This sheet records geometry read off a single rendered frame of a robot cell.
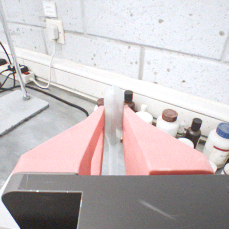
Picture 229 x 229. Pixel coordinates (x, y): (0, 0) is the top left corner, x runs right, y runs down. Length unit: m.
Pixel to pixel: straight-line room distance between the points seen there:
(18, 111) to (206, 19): 0.64
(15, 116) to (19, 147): 0.15
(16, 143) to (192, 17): 0.59
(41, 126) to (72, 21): 0.38
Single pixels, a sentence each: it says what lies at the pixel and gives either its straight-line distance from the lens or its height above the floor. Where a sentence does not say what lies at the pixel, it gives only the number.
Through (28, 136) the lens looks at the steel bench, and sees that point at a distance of 0.64.
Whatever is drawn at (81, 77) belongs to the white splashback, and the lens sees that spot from 0.75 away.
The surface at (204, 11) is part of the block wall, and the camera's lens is 0.55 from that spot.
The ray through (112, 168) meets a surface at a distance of 0.16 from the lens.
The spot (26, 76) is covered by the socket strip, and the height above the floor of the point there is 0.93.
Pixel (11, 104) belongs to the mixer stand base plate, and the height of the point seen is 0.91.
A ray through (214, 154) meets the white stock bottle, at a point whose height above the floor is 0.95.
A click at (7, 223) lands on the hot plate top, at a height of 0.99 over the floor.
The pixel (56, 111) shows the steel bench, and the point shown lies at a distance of 0.72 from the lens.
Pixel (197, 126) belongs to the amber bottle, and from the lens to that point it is 0.54.
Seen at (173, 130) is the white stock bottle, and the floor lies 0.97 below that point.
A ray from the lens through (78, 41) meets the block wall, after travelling 0.76.
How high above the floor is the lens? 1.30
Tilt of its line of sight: 37 degrees down
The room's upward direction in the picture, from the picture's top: straight up
